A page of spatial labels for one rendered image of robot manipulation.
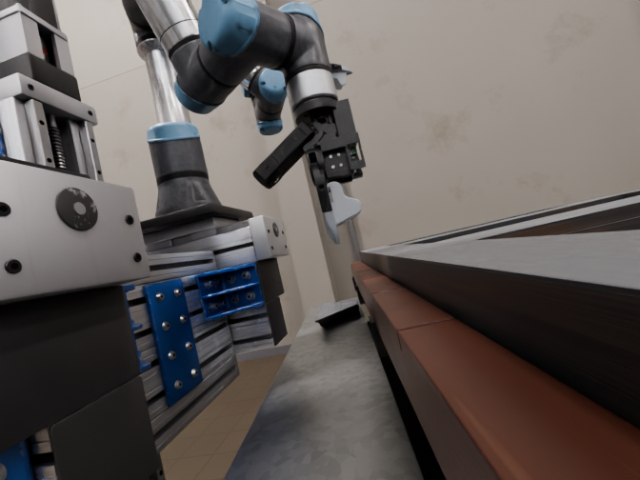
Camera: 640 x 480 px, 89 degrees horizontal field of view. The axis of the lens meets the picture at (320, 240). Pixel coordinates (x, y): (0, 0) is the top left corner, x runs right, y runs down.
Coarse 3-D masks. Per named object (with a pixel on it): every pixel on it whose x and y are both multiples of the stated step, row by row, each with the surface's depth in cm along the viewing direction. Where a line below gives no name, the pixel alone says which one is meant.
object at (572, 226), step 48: (432, 240) 84; (432, 288) 28; (480, 288) 18; (528, 288) 13; (576, 288) 10; (528, 336) 14; (576, 336) 11; (624, 336) 9; (576, 384) 11; (624, 384) 9
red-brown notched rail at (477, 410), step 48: (384, 288) 43; (384, 336) 36; (432, 336) 19; (480, 336) 17; (432, 384) 14; (480, 384) 13; (528, 384) 12; (432, 432) 17; (480, 432) 10; (528, 432) 9; (576, 432) 9; (624, 432) 8
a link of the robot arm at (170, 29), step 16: (144, 0) 48; (160, 0) 47; (176, 0) 48; (160, 16) 48; (176, 16) 48; (192, 16) 49; (160, 32) 49; (176, 32) 48; (192, 32) 49; (176, 48) 49; (192, 48) 49; (176, 64) 50; (192, 64) 49; (176, 80) 53; (192, 80) 50; (208, 80) 49; (176, 96) 54; (192, 96) 52; (208, 96) 52; (224, 96) 53; (208, 112) 57
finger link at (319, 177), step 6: (312, 162) 48; (312, 168) 46; (318, 168) 48; (318, 174) 46; (324, 174) 47; (318, 180) 46; (324, 180) 46; (318, 186) 46; (324, 186) 46; (318, 192) 46; (324, 192) 46; (324, 198) 47; (324, 204) 47; (330, 204) 47; (324, 210) 47; (330, 210) 47
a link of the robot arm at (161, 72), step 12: (132, 24) 86; (144, 36) 87; (144, 48) 88; (156, 48) 88; (144, 60) 93; (156, 60) 88; (168, 60) 89; (156, 72) 88; (168, 72) 89; (156, 84) 88; (168, 84) 88; (156, 96) 88; (168, 96) 88; (156, 108) 89; (168, 108) 88; (180, 108) 89; (168, 120) 88; (180, 120) 89
